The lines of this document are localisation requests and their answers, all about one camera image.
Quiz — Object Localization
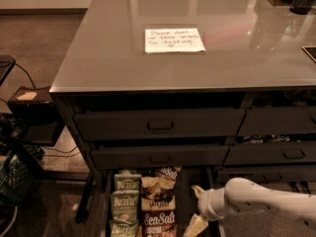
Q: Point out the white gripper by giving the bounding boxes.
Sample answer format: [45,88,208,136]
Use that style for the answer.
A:
[183,185,227,237]

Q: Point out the brown sea salt chip bag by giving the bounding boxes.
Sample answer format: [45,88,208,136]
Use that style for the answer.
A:
[142,210,177,237]

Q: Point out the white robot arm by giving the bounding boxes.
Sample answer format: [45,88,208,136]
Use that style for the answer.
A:
[183,178,316,237]

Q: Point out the brown chip bag middle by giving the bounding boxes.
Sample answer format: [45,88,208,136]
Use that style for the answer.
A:
[141,177,176,211]

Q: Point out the brown chip bag rear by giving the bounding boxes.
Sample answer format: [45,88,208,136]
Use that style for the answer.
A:
[151,166,182,181]

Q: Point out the open bottom left drawer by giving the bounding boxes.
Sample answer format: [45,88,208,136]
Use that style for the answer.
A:
[99,166,226,237]

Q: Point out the green kettle chip bag middle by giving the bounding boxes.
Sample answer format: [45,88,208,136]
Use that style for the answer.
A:
[111,190,139,222]

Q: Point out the green kettle chip bag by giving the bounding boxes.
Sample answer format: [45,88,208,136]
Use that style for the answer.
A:
[114,171,141,191]
[110,220,139,237]
[111,190,139,222]

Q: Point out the green kettle chip bag rear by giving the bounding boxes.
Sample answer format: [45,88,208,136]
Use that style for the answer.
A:
[114,171,141,191]

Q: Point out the bottom right drawer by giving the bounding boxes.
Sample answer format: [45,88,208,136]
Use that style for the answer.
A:
[215,165,316,183]

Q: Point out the green kettle chip bag front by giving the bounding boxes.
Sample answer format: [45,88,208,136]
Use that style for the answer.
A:
[110,220,139,237]

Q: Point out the top left drawer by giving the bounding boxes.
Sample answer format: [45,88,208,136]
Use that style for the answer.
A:
[74,109,245,141]

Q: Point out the middle left drawer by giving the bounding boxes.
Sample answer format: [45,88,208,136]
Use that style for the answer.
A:
[91,144,228,170]

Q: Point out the snack bags in right drawer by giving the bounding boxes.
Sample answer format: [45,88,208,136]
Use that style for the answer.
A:
[237,133,316,144]

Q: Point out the middle right drawer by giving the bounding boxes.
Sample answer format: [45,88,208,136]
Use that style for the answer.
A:
[224,142,316,166]

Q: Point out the top right drawer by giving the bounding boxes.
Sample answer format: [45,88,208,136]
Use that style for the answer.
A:
[238,107,316,136]

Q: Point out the dark grey drawer cabinet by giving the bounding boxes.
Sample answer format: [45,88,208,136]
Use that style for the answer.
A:
[48,0,316,225]

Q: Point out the white handwritten paper note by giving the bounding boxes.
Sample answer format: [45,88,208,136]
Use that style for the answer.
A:
[144,28,205,53]

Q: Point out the black box with label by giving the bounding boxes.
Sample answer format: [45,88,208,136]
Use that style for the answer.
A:
[8,87,65,146]

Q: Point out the green plastic crate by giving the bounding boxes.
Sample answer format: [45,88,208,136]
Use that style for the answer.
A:
[0,150,34,205]

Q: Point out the black chair edge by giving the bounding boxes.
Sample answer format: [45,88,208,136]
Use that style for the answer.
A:
[0,54,16,86]

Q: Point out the black cable on floor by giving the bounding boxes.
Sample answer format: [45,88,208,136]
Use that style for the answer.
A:
[289,181,316,196]

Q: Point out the thin black cable left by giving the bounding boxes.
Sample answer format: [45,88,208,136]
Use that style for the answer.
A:
[14,62,38,91]

